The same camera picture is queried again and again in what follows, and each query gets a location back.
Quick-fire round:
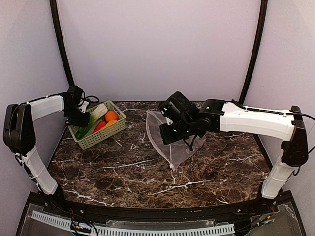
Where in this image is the clear zip top bag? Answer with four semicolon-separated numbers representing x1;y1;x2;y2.
146;111;206;170

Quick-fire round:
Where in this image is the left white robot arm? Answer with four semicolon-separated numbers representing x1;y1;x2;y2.
3;86;90;196

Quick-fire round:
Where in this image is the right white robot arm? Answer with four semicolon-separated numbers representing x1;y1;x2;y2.
158;91;310;199

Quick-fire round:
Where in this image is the green leafy vegetable toy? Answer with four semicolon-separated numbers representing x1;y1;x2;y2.
75;118;97;140

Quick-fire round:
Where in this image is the white bok choy toy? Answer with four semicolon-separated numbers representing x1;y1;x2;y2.
89;104;108;125

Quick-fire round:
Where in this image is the red pepper toy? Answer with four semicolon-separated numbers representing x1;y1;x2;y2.
93;121;107;133

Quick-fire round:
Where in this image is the beige perforated plastic basket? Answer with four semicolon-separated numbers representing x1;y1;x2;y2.
68;101;126;150

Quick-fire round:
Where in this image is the orange fruit toy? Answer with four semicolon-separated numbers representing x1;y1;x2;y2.
105;111;119;123

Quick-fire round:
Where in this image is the left black frame post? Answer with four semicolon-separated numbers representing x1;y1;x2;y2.
49;0;75;86

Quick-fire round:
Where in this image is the black frame post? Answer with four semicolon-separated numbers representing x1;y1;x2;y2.
49;0;75;86
238;0;268;104

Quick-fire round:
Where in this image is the white slotted cable duct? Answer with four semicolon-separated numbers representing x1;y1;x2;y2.
31;210;235;236

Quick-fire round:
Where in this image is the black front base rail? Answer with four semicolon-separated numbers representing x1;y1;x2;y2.
16;191;306;236

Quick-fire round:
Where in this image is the right black frame post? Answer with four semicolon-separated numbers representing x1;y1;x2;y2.
238;0;268;104

